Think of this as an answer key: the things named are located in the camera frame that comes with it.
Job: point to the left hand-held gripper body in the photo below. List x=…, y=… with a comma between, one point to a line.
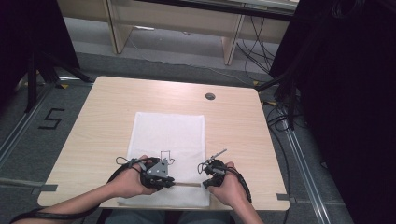
x=157, y=169

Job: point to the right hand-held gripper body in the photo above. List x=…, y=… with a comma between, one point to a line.
x=218, y=171

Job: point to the white cloth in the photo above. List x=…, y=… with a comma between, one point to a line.
x=169, y=133

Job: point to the person's right hand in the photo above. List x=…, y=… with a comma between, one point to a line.
x=232, y=189

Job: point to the person's left hand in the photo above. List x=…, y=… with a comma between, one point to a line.
x=127, y=185

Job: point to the person's legs in jeans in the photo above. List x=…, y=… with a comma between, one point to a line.
x=140, y=217

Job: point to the grey tape strip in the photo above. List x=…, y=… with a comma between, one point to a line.
x=46, y=188
x=282, y=196

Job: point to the black metal stand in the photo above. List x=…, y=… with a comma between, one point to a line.
x=288, y=90
x=46, y=70

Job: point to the black curtain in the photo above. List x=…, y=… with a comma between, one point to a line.
x=34, y=34
x=348, y=102

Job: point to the light wooden desk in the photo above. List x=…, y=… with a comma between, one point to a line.
x=174, y=15

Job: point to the metal floor rail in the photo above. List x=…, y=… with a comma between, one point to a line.
x=306, y=174
x=21, y=127

